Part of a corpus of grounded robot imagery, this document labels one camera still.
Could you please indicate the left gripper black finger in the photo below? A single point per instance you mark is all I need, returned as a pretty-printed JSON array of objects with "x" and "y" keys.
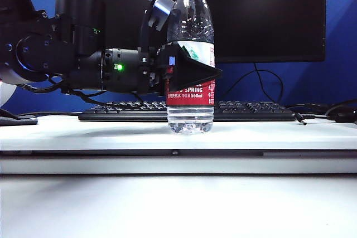
[{"x": 192, "y": 70}]

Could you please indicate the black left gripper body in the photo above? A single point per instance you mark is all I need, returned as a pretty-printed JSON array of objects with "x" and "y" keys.
[{"x": 154, "y": 70}]

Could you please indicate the clear plastic water bottle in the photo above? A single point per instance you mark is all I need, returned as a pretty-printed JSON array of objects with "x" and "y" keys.
[{"x": 191, "y": 101}]

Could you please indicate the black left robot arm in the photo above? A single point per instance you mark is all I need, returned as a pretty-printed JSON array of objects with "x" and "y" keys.
[{"x": 81, "y": 26}]

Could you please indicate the black computer monitor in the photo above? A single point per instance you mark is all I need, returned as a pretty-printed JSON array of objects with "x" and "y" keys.
[{"x": 265, "y": 26}]

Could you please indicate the black computer keyboard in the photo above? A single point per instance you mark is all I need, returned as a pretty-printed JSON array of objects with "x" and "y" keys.
[{"x": 251, "y": 111}]

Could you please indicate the blue office partition panel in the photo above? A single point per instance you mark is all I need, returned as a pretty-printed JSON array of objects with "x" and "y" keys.
[{"x": 340, "y": 26}]

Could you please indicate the white rounded plastic stand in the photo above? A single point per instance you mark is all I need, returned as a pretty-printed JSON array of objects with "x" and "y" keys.
[{"x": 5, "y": 96}]

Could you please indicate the black Logitech computer mouse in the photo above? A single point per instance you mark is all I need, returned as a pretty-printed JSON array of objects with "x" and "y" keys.
[{"x": 344, "y": 117}]

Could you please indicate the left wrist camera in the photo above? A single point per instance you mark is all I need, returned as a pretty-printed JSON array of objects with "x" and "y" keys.
[{"x": 163, "y": 2}]

